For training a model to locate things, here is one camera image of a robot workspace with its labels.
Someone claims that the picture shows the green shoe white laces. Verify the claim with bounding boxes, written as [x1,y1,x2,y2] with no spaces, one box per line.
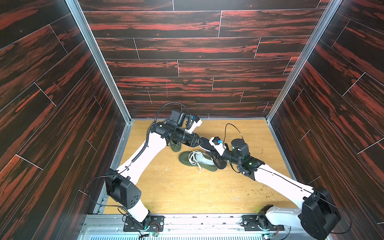
[170,141,182,153]
[179,150,218,172]

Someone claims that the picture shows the black insole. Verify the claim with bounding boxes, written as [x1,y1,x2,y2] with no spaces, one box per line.
[200,137,225,163]

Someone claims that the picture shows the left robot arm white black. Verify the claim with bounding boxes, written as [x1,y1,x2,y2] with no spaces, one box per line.
[105,110,202,226]

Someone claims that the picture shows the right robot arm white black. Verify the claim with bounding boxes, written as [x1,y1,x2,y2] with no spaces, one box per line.
[209,137,341,240]

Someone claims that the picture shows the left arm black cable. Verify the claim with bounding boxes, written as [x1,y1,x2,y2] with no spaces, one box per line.
[85,101,190,223]

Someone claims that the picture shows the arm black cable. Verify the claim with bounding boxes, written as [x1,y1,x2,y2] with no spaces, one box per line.
[223,122,352,240]
[85,101,190,223]

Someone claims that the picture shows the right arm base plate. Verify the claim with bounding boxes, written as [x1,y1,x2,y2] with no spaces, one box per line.
[240,215,285,232]

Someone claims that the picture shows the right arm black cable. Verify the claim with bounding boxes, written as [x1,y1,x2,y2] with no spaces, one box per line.
[223,122,352,240]

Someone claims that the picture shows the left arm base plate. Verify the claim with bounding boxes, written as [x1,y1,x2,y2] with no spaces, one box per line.
[123,215,165,232]

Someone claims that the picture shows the aluminium front rail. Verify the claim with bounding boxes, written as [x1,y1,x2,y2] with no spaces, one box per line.
[77,213,334,240]

